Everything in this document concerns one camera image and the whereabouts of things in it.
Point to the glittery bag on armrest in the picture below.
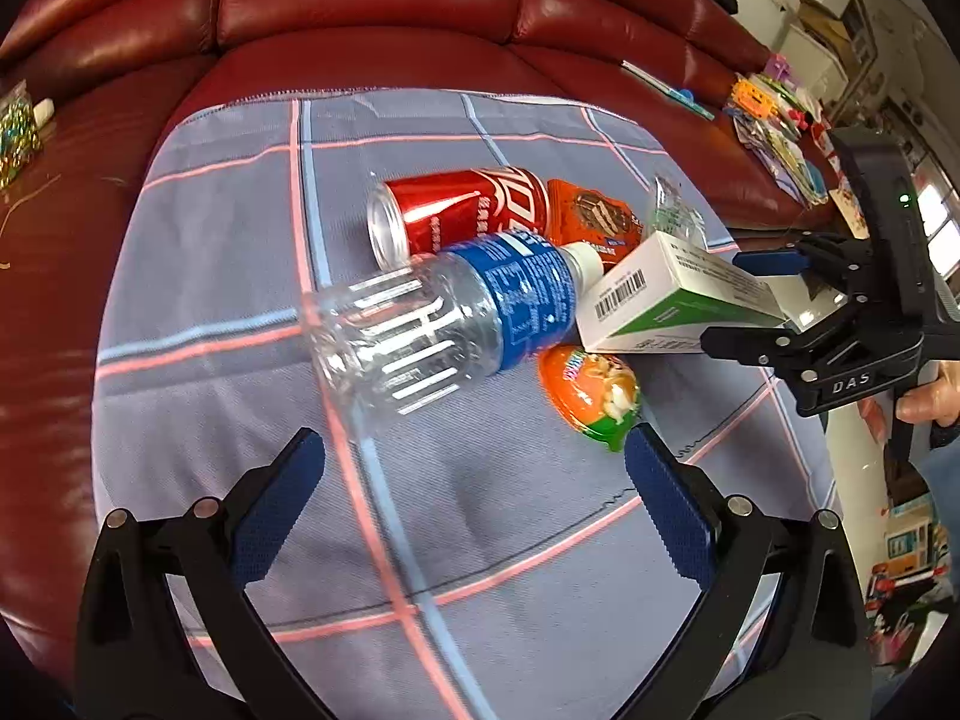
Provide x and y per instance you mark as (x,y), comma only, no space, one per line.
(16,135)

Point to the thin colourful book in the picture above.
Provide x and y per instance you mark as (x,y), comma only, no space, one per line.
(667,88)

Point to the long white green box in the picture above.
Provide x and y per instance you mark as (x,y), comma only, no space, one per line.
(660,292)

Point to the clear blue-label plastic bottle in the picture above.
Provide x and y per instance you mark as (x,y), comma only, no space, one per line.
(420,322)

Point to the cardboard box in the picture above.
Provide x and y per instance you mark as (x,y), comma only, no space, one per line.
(821,19)

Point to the blue-grey checked tablecloth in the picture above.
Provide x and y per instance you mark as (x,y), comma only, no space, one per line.
(225,390)

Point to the pile of books and toys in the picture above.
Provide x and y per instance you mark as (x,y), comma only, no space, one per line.
(780,142)

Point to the white cabinet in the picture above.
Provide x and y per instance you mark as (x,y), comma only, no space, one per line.
(806,60)

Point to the red soda can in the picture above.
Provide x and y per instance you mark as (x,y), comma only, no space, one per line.
(450,210)

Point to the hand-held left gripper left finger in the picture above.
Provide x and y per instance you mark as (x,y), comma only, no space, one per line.
(279,516)

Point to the glass display cabinet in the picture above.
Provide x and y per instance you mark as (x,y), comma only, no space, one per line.
(892,37)

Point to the clear plastic wrapper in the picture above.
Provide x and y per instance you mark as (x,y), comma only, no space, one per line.
(671,214)

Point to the orange brown snack packet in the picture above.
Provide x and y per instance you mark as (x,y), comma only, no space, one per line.
(592,214)

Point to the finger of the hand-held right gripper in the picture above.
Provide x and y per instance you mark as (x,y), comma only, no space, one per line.
(757,341)
(772,262)

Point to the orange egg-shaped candy pack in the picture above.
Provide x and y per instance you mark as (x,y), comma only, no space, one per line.
(592,390)

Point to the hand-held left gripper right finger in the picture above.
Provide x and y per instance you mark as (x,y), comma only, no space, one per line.
(669,510)

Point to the red leather sofa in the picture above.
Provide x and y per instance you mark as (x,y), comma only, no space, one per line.
(337,0)

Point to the person's right hand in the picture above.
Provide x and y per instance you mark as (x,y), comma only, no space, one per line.
(934,399)

